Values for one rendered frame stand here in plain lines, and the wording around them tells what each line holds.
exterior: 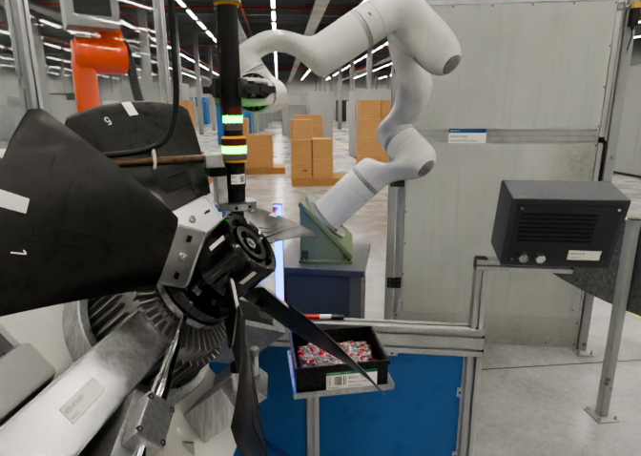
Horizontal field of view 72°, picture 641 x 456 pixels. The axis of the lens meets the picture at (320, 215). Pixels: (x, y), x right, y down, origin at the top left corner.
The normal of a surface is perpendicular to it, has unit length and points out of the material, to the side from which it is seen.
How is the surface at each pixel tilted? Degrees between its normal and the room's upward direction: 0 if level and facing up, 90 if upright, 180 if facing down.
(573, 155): 90
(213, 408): 84
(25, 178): 75
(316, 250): 90
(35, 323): 50
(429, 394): 90
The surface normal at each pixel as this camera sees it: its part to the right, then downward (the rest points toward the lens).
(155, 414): 0.76, -0.61
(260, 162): 0.13, 0.23
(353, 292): 0.58, 0.19
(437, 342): -0.11, 0.24
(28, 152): 0.83, -0.22
